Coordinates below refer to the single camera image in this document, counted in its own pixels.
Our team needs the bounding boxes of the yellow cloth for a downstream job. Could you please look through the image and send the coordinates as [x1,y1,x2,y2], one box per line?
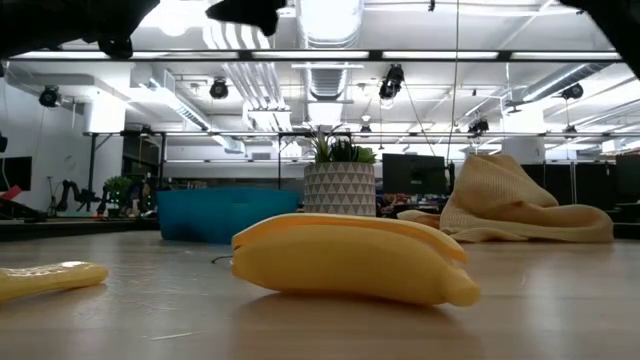
[397,153,615,245]

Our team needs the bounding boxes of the slim yellow toy vegetable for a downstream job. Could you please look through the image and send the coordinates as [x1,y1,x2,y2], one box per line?
[0,260,110,304]

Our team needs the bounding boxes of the teal plastic tupperware container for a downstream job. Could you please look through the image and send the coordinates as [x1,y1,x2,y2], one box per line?
[155,187,301,246]

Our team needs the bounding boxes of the potted succulent in patterned pot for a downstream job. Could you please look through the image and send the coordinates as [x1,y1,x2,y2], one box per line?
[303,124,377,217]

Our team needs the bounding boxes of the green background plant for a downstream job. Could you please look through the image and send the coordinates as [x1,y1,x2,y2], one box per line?
[103,175,132,217]

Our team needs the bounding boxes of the black desk monitor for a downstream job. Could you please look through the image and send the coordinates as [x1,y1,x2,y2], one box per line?
[382,153,446,196]

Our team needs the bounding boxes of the large yellow toy banana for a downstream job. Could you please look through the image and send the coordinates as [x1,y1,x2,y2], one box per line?
[230,212,481,308]

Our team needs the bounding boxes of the black partition panels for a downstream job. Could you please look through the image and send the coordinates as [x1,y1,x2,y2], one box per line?
[519,161,617,222]

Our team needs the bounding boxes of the thin hanging cable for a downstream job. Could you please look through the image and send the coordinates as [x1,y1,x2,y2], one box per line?
[446,0,460,151]

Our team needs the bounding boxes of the black wall monitor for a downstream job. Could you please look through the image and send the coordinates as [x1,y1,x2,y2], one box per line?
[0,155,33,192]

